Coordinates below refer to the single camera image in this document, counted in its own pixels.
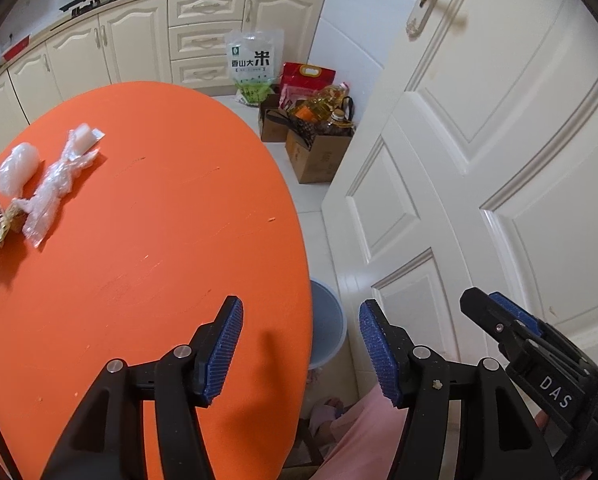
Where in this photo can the brown wooden stool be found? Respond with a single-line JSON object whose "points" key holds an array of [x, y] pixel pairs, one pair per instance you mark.
{"points": [[309, 447]]}

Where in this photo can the clear rice bag green print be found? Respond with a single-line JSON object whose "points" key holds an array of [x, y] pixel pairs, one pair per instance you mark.
{"points": [[254, 65]]}

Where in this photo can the red box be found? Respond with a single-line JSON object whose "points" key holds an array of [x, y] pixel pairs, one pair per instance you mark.
{"points": [[16, 47]]}

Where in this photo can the dark capped bottle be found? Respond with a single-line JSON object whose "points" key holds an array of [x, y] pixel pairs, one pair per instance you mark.
{"points": [[341, 122]]}

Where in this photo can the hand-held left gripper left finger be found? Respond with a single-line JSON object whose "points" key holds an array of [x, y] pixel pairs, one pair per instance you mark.
{"points": [[224, 350]]}

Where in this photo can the small cardboard box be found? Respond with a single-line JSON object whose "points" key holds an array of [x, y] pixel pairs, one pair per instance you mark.
{"points": [[274, 125]]}

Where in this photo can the small clear wrapper white piece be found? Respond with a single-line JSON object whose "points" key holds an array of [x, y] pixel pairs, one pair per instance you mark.
{"points": [[84, 137]]}

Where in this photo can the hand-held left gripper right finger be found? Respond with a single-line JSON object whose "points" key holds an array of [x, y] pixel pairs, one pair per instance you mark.
{"points": [[379, 355]]}

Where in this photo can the long clear plastic bag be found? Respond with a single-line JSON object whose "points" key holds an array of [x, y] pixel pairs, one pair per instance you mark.
{"points": [[49, 200]]}

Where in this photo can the orange round table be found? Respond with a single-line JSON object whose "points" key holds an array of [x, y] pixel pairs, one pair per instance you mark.
{"points": [[154, 210]]}

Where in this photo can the white plastic bag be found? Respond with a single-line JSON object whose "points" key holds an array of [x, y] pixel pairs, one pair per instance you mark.
{"points": [[19, 167]]}

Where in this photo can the white panel door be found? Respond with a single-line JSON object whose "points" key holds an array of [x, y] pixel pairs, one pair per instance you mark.
{"points": [[504, 135]]}

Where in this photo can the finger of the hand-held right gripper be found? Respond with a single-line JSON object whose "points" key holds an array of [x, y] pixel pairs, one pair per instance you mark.
{"points": [[484, 310], [514, 307]]}

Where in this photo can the pink slipper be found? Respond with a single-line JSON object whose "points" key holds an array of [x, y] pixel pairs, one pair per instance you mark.
{"points": [[329, 415]]}

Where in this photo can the large cardboard box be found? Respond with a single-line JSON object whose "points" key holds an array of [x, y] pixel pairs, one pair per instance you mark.
{"points": [[319, 157]]}

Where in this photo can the yellow cooking oil bottle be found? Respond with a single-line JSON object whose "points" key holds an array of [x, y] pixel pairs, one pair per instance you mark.
{"points": [[321, 102]]}

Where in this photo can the cream kitchen base cabinets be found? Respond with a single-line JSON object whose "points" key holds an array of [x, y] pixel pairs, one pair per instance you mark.
{"points": [[129, 45]]}

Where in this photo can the blue plastic trash bin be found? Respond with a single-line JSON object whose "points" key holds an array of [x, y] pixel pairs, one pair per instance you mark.
{"points": [[329, 320]]}

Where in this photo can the small yellowish wrapper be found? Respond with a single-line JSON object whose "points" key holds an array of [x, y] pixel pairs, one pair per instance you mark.
{"points": [[16, 215]]}

